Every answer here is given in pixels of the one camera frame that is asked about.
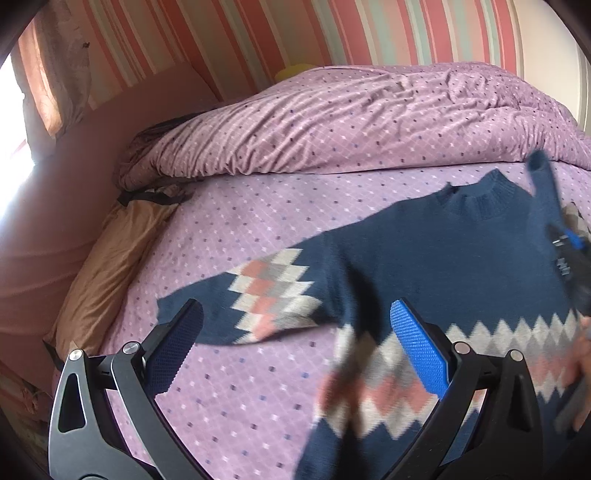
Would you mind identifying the navy argyle knit sweater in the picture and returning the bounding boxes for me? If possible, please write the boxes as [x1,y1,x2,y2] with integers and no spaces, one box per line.
[158,151,584,479]

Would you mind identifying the yellow object behind duvet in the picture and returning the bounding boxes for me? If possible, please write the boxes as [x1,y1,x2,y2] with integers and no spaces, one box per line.
[274,63,315,83]

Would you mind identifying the purple dotted bed sheet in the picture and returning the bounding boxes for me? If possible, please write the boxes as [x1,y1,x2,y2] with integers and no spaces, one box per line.
[98,158,591,480]

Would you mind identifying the tan pillow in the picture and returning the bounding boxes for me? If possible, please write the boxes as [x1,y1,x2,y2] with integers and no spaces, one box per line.
[44,186,189,364]

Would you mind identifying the pink window curtain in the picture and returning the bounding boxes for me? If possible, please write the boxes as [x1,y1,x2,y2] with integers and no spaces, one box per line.
[11,1,91,163]

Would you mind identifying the dark cloth under duvet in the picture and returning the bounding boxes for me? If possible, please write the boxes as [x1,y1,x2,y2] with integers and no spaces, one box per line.
[113,110,204,207]

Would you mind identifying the pink headboard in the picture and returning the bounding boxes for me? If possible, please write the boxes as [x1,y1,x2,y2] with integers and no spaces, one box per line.
[1,64,216,392]

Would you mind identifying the purple dotted duvet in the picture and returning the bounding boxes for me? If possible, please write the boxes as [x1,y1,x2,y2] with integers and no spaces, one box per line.
[119,63,590,191]

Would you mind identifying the white wardrobe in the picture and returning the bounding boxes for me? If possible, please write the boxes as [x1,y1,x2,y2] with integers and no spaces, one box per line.
[513,1,590,132]

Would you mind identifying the person's right hand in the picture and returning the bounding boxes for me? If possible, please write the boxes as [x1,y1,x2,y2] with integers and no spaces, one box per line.
[572,317,591,431]

